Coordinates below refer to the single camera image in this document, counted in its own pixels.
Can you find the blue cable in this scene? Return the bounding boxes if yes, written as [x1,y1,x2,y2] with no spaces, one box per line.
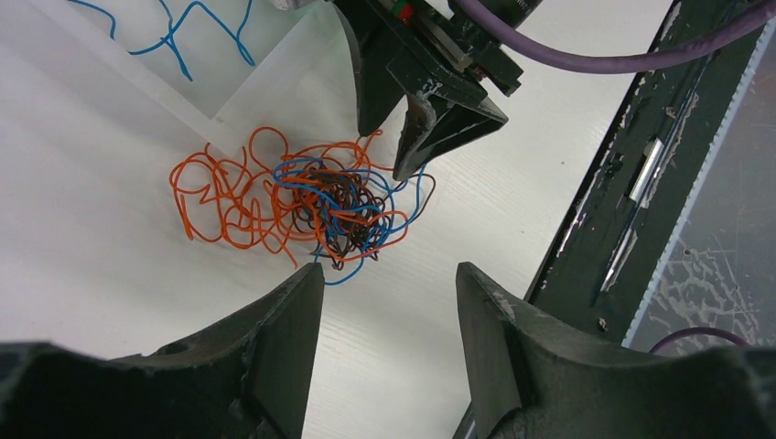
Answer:
[66,0,257,83]

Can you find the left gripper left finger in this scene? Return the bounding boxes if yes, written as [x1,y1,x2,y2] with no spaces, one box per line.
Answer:
[1,263,324,438]

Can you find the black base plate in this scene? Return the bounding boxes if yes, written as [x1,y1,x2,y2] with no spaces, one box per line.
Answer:
[526,21,775,344]

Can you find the cable bundle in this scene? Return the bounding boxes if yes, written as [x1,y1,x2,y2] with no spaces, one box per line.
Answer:
[168,125,437,287]

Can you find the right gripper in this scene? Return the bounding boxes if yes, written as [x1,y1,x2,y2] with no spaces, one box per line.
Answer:
[333,1,523,181]

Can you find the clear plastic bin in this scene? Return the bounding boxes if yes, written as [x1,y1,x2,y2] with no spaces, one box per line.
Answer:
[30,1,340,154]

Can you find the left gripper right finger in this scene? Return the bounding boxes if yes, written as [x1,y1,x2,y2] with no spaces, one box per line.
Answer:
[456,262,775,438]

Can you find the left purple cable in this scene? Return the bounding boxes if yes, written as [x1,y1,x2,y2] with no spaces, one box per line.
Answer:
[648,327,753,356]

